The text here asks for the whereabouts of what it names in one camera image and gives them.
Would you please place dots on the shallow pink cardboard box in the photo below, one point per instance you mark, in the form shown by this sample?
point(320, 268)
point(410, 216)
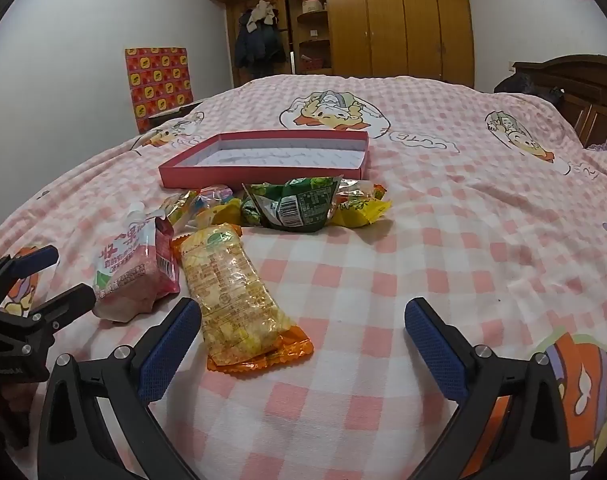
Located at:
point(283, 152)

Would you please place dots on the dark hanging clothes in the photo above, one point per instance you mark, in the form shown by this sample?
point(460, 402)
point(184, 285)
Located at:
point(258, 40)

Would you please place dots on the dark cloth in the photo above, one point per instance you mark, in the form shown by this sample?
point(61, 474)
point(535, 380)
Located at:
point(526, 87)

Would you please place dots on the dark green snack packet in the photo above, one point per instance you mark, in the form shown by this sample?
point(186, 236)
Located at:
point(296, 205)

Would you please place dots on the red yellow patterned box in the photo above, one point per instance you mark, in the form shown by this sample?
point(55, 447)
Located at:
point(156, 85)

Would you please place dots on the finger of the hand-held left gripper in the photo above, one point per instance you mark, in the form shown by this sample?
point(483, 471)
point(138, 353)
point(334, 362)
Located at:
point(65, 304)
point(35, 259)

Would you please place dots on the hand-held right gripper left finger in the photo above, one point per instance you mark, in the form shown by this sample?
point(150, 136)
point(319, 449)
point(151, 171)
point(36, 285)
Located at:
point(167, 351)

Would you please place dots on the wooden wardrobe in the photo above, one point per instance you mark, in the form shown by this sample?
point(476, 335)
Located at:
point(383, 20)

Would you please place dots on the red basket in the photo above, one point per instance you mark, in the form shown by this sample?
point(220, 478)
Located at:
point(312, 64)

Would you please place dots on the dark wooden headboard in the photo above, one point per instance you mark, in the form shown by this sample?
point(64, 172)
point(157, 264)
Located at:
point(588, 90)

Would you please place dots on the pink white drink pouch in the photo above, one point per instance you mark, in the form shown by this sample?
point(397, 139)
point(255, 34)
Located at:
point(133, 260)

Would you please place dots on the pink checked printed blanket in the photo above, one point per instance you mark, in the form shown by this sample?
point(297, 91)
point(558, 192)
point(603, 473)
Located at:
point(433, 240)

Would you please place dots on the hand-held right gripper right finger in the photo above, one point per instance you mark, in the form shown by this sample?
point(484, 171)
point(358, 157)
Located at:
point(436, 355)

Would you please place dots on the clear colourful candy packet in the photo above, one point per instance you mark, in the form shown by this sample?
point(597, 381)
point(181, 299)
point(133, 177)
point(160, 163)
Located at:
point(181, 210)

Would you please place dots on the orange clear snack packet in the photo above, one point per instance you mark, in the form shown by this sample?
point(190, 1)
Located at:
point(228, 290)

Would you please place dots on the purple lace cloth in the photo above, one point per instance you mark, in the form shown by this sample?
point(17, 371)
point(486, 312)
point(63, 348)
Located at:
point(606, 147)

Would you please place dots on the pink yellow candy packet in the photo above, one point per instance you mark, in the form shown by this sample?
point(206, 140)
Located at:
point(218, 207)

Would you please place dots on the small green candy packet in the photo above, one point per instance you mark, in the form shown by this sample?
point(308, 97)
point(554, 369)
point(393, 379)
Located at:
point(251, 212)

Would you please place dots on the yellow snack packet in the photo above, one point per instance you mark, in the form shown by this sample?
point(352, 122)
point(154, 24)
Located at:
point(359, 210)

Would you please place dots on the dark small table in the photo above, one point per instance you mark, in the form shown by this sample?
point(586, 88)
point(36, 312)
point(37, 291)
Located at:
point(171, 114)

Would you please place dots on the white jar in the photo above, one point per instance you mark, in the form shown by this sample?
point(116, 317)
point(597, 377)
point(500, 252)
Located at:
point(313, 5)

